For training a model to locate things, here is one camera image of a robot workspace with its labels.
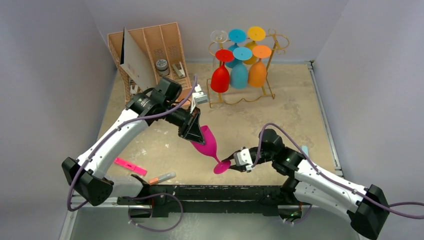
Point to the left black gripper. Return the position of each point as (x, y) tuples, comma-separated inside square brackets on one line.
[(190, 129)]

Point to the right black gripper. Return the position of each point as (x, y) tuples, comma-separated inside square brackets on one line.
[(234, 166)]

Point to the magenta wine glass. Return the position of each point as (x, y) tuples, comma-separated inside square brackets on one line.
[(209, 149)]

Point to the red wine glass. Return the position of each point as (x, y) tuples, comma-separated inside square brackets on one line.
[(220, 80)]

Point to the blue wine glass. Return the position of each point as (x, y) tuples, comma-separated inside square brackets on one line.
[(237, 36), (239, 73)]

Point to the orange wine glass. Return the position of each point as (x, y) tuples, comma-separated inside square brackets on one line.
[(258, 72)]

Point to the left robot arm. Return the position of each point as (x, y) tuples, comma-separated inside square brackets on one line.
[(87, 174)]

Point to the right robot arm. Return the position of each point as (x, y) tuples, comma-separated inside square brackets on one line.
[(312, 184)]

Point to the clear wine glass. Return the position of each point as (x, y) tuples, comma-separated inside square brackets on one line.
[(218, 38)]

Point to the yellow wine glass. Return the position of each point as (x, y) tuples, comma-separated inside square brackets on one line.
[(255, 34)]

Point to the gold wine glass rack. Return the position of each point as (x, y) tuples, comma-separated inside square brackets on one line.
[(277, 42)]

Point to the stapler in organizer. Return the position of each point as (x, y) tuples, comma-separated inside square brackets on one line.
[(179, 69)]

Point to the grey orange marker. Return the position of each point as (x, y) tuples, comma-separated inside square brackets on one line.
[(162, 178)]

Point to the pink highlighter marker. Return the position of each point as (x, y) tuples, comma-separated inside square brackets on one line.
[(131, 166)]

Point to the light blue eraser bar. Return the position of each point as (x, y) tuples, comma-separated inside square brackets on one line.
[(305, 150)]

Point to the small round tin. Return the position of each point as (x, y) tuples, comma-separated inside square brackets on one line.
[(162, 67)]

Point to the peach file organizer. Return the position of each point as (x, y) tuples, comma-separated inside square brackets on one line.
[(163, 42)]

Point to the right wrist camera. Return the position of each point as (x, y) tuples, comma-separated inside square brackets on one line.
[(244, 158)]

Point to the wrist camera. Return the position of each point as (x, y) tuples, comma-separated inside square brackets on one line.
[(199, 96), (244, 158)]

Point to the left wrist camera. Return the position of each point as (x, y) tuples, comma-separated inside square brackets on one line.
[(199, 96)]

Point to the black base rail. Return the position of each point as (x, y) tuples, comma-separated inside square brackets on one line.
[(267, 200)]

